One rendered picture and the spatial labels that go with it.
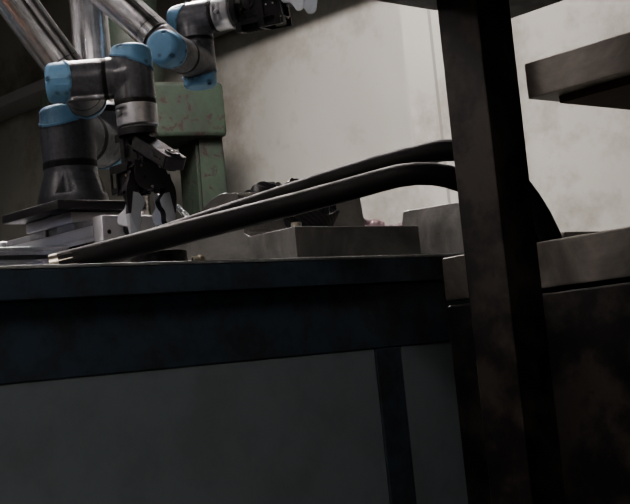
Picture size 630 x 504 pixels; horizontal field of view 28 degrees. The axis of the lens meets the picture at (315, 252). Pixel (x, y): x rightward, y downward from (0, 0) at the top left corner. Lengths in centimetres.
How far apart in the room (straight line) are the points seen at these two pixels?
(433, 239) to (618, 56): 65
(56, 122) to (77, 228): 24
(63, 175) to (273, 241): 93
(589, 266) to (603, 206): 330
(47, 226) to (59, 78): 50
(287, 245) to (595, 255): 49
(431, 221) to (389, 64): 341
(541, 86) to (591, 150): 316
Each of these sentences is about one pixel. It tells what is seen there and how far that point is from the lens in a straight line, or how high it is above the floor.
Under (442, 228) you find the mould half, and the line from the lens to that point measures 219.
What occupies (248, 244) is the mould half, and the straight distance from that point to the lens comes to 191.
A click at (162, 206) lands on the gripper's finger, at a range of 227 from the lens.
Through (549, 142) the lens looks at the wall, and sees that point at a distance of 501.
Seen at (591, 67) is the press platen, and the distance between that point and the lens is 170.
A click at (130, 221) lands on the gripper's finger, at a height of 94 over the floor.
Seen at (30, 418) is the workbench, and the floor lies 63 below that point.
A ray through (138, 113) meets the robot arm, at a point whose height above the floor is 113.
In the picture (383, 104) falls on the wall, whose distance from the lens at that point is 558.
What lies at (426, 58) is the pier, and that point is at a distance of 513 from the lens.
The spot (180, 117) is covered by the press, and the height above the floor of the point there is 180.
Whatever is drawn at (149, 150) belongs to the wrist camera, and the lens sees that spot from 224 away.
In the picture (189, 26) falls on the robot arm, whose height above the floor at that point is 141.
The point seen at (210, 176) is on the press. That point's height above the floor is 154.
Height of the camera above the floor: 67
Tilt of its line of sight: 5 degrees up
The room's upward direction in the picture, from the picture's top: 6 degrees counter-clockwise
